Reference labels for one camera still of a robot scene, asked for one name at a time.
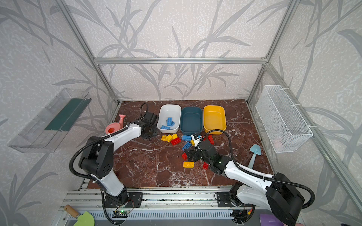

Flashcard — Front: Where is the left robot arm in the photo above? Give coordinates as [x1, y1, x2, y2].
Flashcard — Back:
[69, 112, 158, 197]

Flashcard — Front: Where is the green trowel wooden handle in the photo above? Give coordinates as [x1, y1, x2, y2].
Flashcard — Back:
[64, 205, 95, 226]

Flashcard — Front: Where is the teal rectangular container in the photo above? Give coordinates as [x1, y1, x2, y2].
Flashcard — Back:
[180, 106, 203, 136]

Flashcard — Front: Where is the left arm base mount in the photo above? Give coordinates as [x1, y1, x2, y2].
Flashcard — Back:
[104, 192, 143, 208]

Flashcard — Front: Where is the small red lego brick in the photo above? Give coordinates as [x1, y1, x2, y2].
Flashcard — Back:
[182, 153, 188, 161]

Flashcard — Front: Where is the pink watering can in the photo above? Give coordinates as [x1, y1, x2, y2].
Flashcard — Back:
[105, 115, 126, 134]

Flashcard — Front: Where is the purple object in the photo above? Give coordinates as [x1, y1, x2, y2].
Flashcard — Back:
[259, 214, 284, 226]

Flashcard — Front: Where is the yellow rectangular container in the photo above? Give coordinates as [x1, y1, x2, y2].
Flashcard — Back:
[203, 105, 227, 132]

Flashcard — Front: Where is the light blue toy shovel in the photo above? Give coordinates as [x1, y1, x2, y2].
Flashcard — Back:
[248, 144, 262, 169]

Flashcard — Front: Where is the white rectangular container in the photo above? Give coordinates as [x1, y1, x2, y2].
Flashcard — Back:
[157, 104, 182, 134]

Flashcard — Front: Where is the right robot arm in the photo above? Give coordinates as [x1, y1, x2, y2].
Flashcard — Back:
[185, 133, 315, 226]

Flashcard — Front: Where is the white wire mesh basket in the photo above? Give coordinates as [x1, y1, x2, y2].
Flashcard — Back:
[255, 85, 314, 153]

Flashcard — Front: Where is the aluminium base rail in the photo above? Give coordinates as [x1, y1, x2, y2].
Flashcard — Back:
[60, 186, 252, 220]

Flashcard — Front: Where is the clear plastic wall shelf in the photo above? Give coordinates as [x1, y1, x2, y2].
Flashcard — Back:
[8, 88, 91, 153]

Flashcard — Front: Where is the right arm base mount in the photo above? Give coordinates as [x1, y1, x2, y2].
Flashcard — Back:
[214, 192, 242, 208]

